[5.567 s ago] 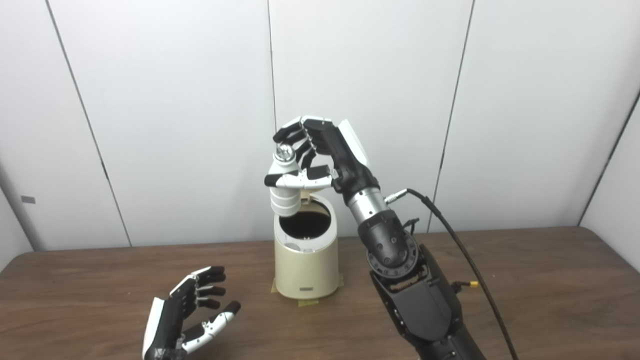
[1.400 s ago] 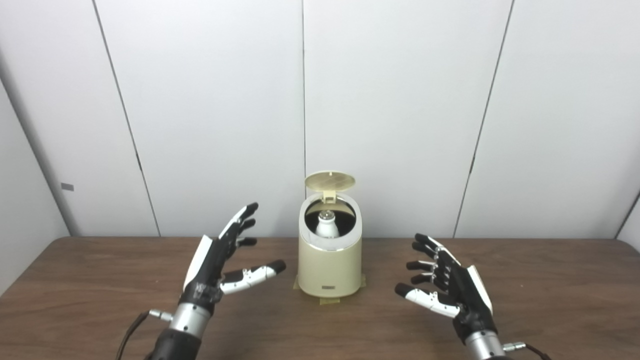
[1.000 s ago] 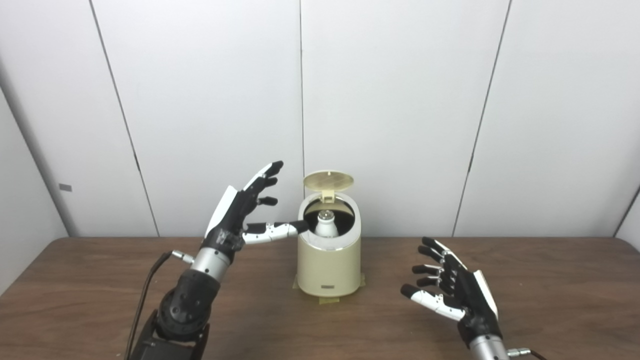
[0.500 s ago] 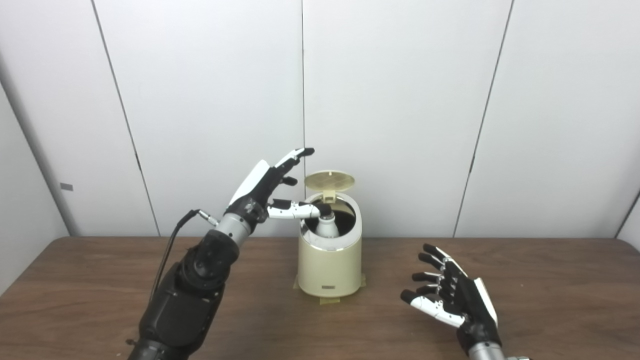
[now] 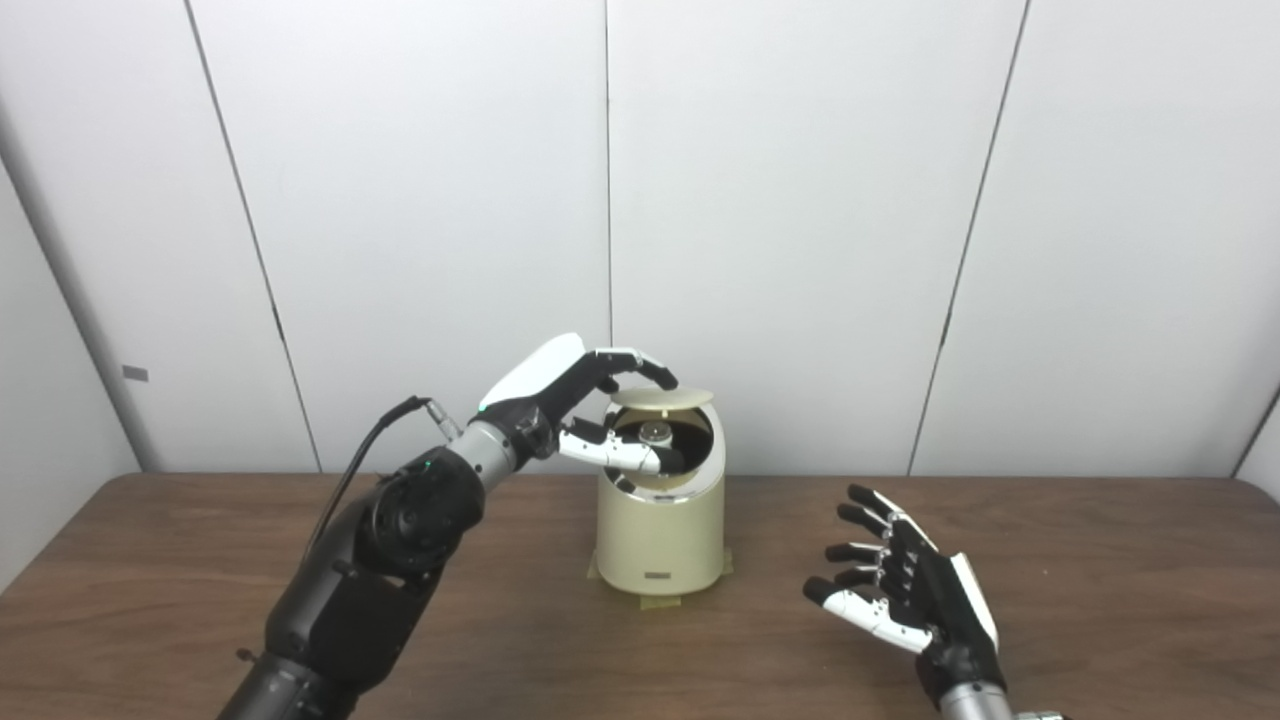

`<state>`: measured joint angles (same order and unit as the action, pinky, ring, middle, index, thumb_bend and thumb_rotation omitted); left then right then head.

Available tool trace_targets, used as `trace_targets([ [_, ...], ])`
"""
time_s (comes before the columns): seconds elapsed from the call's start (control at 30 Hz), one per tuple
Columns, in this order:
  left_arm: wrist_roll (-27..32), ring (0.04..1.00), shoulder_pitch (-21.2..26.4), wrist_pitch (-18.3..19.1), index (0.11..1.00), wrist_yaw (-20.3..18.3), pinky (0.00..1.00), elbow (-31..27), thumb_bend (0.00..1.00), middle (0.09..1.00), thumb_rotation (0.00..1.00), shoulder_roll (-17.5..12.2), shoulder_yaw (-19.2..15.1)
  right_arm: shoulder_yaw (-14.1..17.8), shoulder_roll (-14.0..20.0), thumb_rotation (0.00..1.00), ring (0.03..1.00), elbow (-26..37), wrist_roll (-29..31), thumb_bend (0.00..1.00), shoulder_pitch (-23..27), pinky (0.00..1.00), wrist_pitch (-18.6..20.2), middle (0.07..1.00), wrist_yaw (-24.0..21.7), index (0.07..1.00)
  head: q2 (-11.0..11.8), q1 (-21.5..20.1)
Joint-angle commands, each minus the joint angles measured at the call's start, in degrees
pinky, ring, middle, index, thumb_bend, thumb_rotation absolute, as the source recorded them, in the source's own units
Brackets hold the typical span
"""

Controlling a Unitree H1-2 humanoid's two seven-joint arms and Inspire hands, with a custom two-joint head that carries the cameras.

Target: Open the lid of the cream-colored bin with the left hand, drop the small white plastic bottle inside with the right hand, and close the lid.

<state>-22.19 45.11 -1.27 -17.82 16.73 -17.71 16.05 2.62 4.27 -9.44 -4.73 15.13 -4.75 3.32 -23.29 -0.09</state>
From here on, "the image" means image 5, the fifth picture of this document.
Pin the cream-colored trash bin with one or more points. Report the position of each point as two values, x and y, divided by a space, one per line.
660 530

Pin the small white plastic bottle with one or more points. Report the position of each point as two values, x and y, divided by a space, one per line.
656 433

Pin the small gray wall tag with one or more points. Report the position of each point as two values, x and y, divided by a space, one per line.
135 374

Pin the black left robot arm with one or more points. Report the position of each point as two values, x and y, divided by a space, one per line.
370 580

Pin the round cream bin lid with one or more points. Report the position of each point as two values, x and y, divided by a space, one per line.
665 397

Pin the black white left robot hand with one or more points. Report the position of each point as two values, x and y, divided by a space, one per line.
540 385

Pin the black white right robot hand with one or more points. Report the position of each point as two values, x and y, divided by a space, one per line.
930 590

